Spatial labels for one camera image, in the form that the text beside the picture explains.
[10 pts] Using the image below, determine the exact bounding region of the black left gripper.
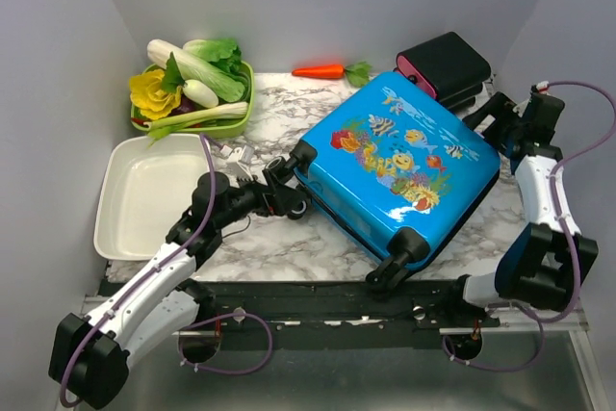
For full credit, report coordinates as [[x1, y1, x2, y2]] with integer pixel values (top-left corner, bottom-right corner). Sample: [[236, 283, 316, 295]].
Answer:
[[215, 167, 306, 230]]

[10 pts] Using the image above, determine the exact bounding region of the blue fish print suitcase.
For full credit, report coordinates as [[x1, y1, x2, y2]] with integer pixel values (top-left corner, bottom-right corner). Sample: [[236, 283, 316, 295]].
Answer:
[[267, 71, 501, 294]]

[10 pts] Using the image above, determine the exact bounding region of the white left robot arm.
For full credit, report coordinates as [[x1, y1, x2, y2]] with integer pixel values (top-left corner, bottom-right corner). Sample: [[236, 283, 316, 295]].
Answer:
[[49, 167, 306, 409]]

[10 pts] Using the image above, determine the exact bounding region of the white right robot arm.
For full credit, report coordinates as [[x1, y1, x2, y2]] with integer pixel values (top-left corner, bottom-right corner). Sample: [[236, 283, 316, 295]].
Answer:
[[442, 92, 598, 326]]

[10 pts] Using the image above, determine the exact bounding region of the black bag with pink trim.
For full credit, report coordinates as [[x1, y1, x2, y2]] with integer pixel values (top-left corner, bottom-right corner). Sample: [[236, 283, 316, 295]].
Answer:
[[395, 32, 492, 113]]

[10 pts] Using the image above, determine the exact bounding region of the green vegetable basket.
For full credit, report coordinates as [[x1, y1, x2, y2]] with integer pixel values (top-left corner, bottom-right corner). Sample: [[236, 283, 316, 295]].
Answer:
[[130, 62, 256, 139]]

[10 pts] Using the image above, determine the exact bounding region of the white napa cabbage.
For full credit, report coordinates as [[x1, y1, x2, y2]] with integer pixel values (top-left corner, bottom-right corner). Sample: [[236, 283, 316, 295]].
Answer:
[[146, 39, 246, 103]]

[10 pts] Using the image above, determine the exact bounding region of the purple onion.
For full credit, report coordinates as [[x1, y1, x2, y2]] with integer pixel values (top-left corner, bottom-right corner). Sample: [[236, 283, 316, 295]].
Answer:
[[169, 95, 197, 116]]

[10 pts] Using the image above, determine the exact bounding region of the white rectangular tray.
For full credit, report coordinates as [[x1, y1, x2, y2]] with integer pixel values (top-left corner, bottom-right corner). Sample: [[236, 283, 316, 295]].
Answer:
[[93, 134, 208, 262]]

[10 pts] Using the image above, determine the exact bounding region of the white radish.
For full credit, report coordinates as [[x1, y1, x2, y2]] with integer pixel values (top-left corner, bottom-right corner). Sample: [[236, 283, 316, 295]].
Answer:
[[183, 79, 219, 109]]

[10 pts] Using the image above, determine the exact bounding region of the green white leek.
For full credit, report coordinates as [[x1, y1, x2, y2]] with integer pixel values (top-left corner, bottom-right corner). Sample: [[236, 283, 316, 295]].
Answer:
[[145, 102, 251, 141]]

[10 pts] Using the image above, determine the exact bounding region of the orange toy carrot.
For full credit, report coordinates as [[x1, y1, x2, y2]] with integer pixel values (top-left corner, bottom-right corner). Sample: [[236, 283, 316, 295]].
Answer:
[[292, 61, 372, 88]]

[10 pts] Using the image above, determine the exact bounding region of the green leafy lettuce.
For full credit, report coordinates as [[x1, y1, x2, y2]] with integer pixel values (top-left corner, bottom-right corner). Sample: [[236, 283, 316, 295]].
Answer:
[[182, 38, 242, 74]]

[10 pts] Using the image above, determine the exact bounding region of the yellow flower cabbage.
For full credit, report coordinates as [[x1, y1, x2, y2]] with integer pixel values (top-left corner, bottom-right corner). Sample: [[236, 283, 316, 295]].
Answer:
[[128, 69, 182, 121]]

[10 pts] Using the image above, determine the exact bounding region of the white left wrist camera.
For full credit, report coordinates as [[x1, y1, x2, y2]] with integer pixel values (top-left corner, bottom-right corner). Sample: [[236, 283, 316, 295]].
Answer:
[[220, 144, 254, 179]]

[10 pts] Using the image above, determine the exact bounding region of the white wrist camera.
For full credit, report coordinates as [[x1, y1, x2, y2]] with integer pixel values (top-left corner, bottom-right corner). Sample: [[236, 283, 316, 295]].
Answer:
[[220, 144, 254, 179], [528, 81, 550, 104]]

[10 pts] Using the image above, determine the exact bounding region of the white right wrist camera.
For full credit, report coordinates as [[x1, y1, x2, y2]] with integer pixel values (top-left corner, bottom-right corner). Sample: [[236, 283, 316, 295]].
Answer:
[[528, 81, 550, 104]]

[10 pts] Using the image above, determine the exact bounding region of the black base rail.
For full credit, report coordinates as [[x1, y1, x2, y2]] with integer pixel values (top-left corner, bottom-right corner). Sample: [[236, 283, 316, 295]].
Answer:
[[98, 278, 504, 352]]

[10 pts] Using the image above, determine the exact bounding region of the aluminium frame rail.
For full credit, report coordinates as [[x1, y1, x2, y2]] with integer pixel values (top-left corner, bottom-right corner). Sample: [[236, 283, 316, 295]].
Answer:
[[53, 294, 605, 411]]

